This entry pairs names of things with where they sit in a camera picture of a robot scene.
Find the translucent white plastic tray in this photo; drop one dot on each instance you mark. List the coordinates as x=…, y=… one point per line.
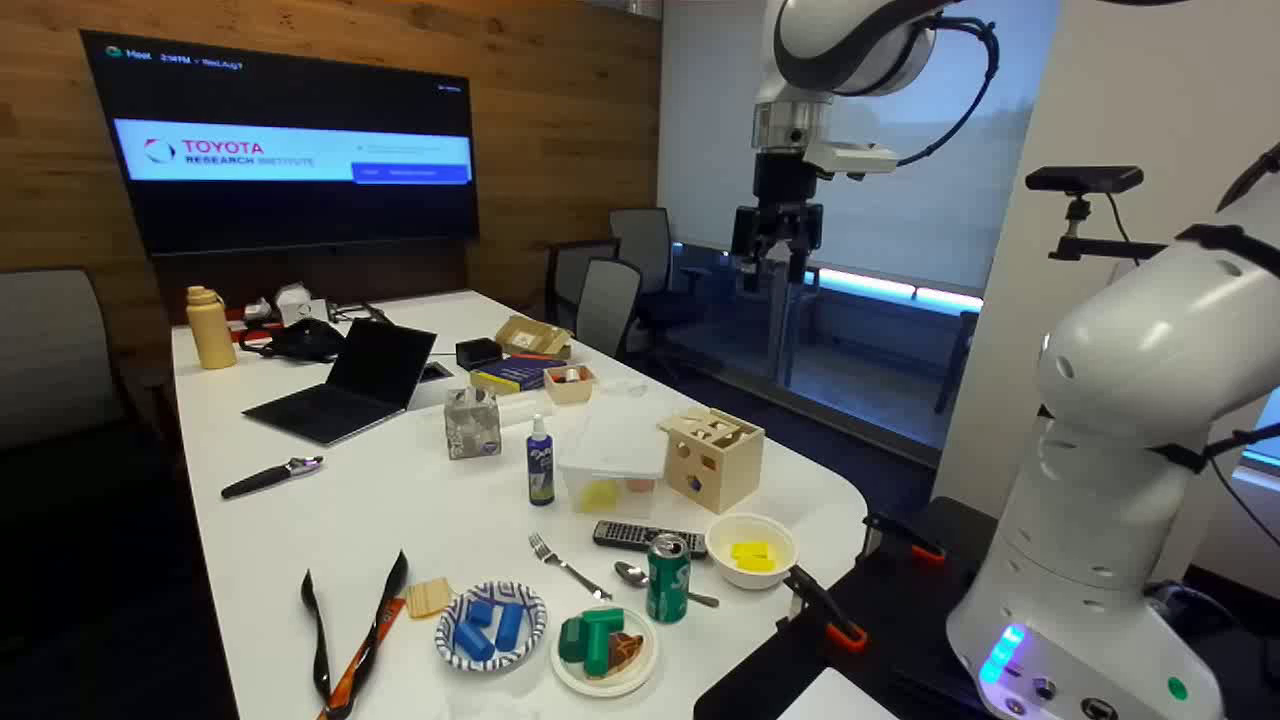
x=613, y=433

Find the silver fork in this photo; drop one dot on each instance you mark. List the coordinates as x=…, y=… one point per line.
x=566, y=567

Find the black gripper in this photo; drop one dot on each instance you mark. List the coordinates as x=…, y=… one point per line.
x=776, y=223

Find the black laptop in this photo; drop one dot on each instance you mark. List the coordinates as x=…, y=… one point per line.
x=347, y=384

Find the brown cardboard box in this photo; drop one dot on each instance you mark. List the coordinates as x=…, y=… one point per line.
x=535, y=338

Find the small wooden tray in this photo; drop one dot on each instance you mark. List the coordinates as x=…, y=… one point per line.
x=568, y=384

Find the white rounded device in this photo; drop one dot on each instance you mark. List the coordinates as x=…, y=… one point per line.
x=303, y=304

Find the brown toy food piece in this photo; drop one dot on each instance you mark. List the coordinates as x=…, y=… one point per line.
x=631, y=651

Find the silver spoon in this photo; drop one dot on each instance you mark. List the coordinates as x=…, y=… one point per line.
x=631, y=572

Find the green toy cup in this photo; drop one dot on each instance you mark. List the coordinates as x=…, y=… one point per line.
x=591, y=642

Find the black remote control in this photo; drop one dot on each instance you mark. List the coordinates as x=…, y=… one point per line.
x=623, y=536

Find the large gray padded chair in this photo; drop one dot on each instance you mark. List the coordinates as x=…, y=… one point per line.
x=62, y=360

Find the red flat item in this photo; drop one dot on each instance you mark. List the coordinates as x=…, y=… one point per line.
x=250, y=332

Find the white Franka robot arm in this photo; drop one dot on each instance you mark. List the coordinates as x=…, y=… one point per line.
x=1134, y=403

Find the green soda can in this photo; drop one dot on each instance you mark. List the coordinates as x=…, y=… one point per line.
x=668, y=580

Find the blue toy cup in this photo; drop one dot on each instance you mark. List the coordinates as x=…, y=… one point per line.
x=509, y=626
x=472, y=638

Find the plain white plate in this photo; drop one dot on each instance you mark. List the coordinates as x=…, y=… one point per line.
x=603, y=682

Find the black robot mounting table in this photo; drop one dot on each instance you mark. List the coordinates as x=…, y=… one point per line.
x=905, y=626

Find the black marker pen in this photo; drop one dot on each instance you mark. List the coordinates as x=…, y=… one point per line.
x=262, y=476

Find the tan plastic bottle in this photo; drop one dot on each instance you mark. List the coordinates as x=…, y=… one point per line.
x=208, y=332

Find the light gray office chair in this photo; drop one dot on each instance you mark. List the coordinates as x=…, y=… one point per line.
x=608, y=309

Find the blue patterned plate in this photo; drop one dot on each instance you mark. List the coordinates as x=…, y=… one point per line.
x=489, y=662

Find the black orange tongs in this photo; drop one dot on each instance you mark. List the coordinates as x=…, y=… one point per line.
x=356, y=662

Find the small black box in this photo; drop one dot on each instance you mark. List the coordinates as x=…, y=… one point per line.
x=478, y=354

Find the large wall TV screen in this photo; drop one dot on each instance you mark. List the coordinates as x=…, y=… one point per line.
x=264, y=92

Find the white paper sheet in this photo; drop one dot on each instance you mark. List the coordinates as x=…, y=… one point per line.
x=834, y=703

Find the beige square cracker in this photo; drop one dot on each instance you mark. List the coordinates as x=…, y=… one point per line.
x=430, y=597

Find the white wrist camera unit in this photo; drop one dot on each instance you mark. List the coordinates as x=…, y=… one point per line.
x=847, y=160

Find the gray mesh office chair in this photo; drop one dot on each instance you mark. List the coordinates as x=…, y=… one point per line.
x=646, y=247

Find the black camera on stand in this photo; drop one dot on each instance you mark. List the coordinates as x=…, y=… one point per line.
x=1083, y=182

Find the black orange clamp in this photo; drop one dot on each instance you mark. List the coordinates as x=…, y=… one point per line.
x=905, y=536
x=817, y=602

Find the white bowl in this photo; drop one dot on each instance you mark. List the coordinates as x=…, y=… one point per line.
x=727, y=560

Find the blue spray bottle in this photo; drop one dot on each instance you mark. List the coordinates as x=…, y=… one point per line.
x=542, y=467

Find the wooden shape sorter box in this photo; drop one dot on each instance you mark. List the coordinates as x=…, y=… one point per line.
x=713, y=467

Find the dark office chair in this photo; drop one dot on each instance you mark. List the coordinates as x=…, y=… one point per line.
x=566, y=282

